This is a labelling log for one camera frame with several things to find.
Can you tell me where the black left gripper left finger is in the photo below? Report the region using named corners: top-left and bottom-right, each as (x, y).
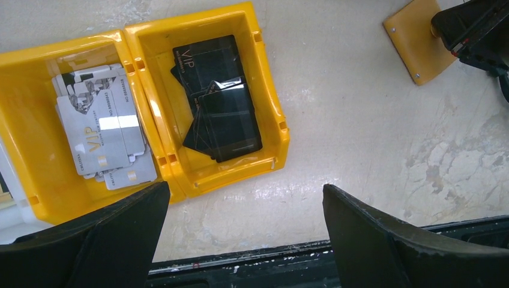
top-left (1, 182), bottom-right (170, 287)

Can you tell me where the silver VIP card stack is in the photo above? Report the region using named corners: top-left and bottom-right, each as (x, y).
top-left (52, 63), bottom-right (157, 190)

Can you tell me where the yellow bin with black cards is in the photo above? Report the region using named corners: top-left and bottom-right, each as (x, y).
top-left (124, 2), bottom-right (290, 203)

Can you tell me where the black VIP card stack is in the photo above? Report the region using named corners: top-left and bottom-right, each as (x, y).
top-left (170, 35), bottom-right (262, 163)

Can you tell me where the tan leather card holder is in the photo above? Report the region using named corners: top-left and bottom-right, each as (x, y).
top-left (383, 0), bottom-right (456, 86)

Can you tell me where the yellow bin with silver cards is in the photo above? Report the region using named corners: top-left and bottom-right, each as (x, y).
top-left (1, 30), bottom-right (187, 224)

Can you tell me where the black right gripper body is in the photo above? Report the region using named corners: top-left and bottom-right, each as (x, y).
top-left (431, 1), bottom-right (508, 77)

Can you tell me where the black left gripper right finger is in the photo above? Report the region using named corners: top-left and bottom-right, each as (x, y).
top-left (323, 184), bottom-right (508, 287)

